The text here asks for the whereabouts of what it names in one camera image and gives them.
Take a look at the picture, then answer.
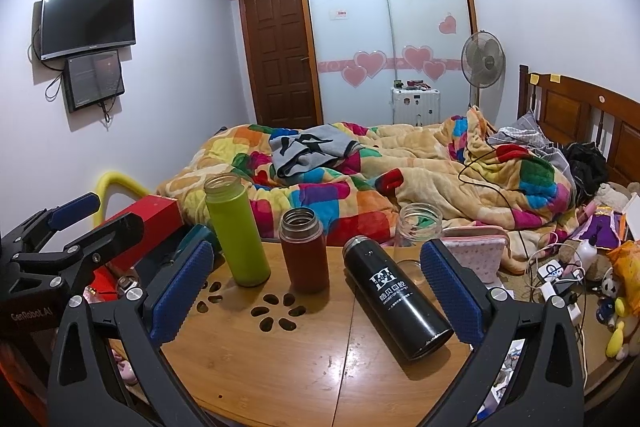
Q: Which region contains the brown wooden door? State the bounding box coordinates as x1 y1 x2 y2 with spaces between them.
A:
241 0 318 129

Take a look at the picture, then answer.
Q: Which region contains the black charging cable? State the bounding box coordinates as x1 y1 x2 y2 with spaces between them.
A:
456 126 532 260

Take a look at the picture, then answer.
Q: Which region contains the standing electric fan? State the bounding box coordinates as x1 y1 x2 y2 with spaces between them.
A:
461 30 506 107

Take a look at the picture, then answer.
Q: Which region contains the white sliding wardrobe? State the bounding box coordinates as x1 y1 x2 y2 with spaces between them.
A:
307 0 472 126

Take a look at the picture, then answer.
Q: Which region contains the clear glass jar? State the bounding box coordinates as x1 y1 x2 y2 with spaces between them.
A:
394 202 442 285

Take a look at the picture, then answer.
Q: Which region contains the pink dotted pouch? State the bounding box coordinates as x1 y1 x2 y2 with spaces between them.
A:
442 232 508 284

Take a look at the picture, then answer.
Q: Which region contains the wooden bed headboard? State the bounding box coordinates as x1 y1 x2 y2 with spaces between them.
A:
518 65 639 185

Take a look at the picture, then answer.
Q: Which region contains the white radiator heater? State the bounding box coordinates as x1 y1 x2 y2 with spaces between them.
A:
390 82 442 127

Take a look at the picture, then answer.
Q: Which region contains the small wall monitor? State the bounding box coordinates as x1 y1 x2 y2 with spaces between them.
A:
62 50 125 113

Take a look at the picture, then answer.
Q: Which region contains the grey black garment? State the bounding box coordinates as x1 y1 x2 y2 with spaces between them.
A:
269 124 362 180

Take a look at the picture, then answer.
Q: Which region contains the red thermos bottle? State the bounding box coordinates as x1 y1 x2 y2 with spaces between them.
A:
279 207 330 294

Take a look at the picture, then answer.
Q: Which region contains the dark teal cup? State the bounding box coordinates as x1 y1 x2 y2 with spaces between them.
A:
150 223 224 287

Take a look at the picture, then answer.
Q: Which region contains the black thermos bottle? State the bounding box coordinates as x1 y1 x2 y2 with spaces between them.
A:
343 235 454 360

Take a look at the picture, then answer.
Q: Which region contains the green bottle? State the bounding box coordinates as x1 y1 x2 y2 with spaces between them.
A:
204 172 271 287

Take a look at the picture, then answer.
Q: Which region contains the colourful patchwork quilt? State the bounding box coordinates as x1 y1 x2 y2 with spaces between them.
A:
156 108 578 274

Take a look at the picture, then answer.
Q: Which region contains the purple dressed doll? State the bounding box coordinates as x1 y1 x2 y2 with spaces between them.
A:
572 202 624 251

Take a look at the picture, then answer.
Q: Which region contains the black clothing pile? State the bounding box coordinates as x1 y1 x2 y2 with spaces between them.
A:
561 142 608 206

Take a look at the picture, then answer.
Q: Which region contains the white power strip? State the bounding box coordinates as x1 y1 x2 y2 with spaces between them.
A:
537 260 584 326

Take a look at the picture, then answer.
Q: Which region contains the yellow curved tube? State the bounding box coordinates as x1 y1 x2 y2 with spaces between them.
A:
92 170 151 228

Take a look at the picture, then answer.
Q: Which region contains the yellow duck toy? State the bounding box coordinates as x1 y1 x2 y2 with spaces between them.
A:
605 297 640 361

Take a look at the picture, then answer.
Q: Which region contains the orange snack bag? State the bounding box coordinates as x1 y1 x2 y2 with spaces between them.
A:
606 241 640 314

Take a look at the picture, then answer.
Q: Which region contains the red gift box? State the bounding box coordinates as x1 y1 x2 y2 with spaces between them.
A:
94 195 183 277

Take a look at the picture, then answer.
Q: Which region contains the wall mounted television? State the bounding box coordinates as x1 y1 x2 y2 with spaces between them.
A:
39 0 136 61

